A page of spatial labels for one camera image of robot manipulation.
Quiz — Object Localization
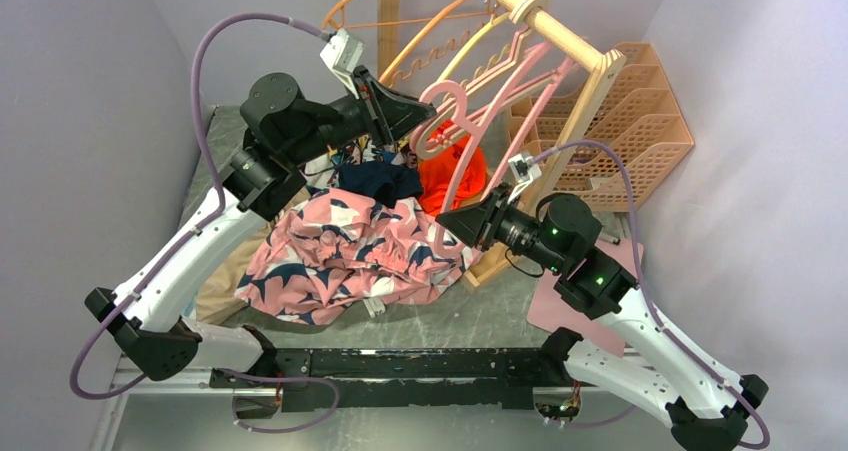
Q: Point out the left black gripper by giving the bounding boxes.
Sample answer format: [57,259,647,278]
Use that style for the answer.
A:
[286,65,439,168]

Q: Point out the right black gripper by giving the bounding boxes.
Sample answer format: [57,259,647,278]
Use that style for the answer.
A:
[436,182,566,273]

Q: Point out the wooden clothes rack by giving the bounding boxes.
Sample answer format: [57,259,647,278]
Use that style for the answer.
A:
[344,0,627,295]

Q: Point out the navy blue shorts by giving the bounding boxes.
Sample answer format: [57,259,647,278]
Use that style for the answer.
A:
[336,161,424,208]

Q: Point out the pink patterned shorts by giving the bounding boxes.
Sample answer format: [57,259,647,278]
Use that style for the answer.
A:
[235,188,479,325]

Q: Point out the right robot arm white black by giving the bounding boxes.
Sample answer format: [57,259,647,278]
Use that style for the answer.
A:
[436,184,768,450]

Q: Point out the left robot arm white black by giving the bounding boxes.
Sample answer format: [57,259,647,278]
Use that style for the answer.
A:
[85,66,436,387]

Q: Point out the front orange hanger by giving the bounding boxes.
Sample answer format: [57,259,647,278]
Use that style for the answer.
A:
[379,0,491,87]

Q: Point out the orange hanger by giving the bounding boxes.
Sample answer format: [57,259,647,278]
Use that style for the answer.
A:
[379,0,491,87]
[321,0,427,30]

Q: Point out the orange shorts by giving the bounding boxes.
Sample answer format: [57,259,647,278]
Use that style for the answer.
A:
[417,119,488,219]

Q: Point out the rear orange hanger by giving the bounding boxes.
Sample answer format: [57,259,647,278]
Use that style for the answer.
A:
[321,0,427,30]

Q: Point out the yellow hanger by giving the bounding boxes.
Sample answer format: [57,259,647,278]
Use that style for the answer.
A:
[437,13,509,81]

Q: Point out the beige shorts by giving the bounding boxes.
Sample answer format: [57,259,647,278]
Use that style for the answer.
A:
[190,219,276,325]

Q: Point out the yellow black patterned garment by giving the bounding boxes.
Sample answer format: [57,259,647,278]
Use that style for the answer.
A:
[328,138,418,169]

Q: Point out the pink clipboard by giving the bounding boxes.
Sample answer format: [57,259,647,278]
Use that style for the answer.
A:
[527,239,644,357]

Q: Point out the peach plastic file organizer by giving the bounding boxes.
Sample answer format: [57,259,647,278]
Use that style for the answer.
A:
[510,41,696,214]

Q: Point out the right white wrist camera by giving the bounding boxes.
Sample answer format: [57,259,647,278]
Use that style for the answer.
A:
[507,151,542,204]

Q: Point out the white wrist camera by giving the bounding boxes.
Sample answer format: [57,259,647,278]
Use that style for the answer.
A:
[319,28,364,82]
[507,151,542,204]

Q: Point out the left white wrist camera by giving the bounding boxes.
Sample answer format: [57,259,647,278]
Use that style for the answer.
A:
[319,28,364,82]

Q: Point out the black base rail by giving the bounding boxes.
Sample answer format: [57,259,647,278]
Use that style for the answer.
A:
[112,347,604,413]

